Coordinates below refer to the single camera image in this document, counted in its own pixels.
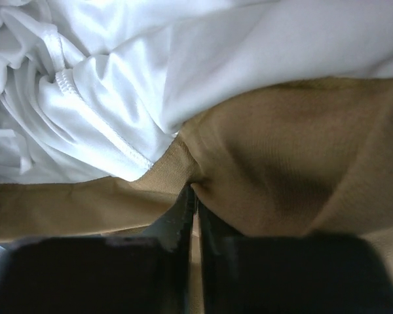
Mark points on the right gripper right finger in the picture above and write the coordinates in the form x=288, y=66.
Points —
x=215, y=265

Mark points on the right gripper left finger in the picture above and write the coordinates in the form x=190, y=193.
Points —
x=173, y=230

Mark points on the tan garment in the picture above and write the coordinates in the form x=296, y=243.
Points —
x=279, y=114

